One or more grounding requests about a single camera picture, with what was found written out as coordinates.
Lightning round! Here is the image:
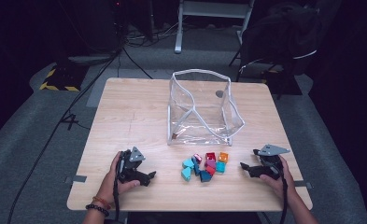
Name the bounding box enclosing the light cyan toy block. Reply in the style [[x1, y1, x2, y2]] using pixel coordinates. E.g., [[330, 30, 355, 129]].
[[180, 166, 192, 182], [181, 158, 195, 170]]

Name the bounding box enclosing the teal toy block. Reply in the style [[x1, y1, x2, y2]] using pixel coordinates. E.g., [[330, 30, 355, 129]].
[[215, 161, 227, 175]]

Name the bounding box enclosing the black base with yellow stripes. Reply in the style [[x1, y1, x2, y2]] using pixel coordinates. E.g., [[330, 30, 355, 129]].
[[39, 63, 89, 92]]

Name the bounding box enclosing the black bead bracelet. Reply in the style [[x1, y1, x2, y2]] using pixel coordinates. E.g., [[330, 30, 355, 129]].
[[85, 203, 110, 217]]

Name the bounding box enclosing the black equipment stand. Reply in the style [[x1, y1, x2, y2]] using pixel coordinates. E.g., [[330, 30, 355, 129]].
[[56, 0, 124, 64]]

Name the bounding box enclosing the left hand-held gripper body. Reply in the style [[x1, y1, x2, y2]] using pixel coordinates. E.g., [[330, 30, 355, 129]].
[[117, 146, 147, 185]]

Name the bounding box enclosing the left hand-held gripper cable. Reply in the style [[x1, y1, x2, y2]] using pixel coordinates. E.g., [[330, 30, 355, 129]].
[[111, 155, 124, 223]]

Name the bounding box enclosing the white metal stand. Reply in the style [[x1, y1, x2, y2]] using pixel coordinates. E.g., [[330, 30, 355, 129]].
[[174, 0, 256, 54]]

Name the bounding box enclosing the long black floor cable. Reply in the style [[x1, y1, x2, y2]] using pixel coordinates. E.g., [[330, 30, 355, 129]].
[[7, 46, 124, 224]]

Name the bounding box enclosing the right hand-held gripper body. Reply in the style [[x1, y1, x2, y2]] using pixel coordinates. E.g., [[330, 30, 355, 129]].
[[258, 143, 291, 181]]

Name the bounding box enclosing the bundle of floor cables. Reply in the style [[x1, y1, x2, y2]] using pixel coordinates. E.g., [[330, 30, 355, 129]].
[[124, 18, 185, 49]]

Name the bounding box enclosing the clear plastic bag white trim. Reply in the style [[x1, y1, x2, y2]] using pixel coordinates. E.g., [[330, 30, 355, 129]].
[[166, 68, 246, 147]]

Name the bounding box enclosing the orange bracelet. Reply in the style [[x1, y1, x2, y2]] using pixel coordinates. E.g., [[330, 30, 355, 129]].
[[92, 195, 112, 210]]

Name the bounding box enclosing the person's right hand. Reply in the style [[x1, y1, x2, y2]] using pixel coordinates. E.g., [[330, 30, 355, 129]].
[[260, 155, 297, 203]]

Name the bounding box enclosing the right hand-held gripper cable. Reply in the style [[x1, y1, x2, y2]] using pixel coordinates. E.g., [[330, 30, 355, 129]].
[[277, 167, 289, 224]]

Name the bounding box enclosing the slim blue toy block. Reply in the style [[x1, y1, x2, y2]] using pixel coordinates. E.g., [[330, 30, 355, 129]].
[[191, 156, 202, 176]]

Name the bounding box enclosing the hand-held gripper cable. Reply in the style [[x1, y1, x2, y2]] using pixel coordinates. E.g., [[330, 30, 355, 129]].
[[277, 167, 289, 224], [111, 155, 124, 223]]

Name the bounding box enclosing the dark cloth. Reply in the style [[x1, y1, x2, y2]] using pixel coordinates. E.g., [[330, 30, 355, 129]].
[[240, 2, 324, 76]]

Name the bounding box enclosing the short black floor cable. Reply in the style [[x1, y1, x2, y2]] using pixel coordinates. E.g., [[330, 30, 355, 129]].
[[120, 46, 154, 80]]

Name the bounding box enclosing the black chair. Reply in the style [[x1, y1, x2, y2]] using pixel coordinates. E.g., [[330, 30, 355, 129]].
[[228, 1, 325, 101]]

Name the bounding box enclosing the person's left hand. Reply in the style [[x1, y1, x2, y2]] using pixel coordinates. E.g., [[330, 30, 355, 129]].
[[96, 151, 141, 204]]

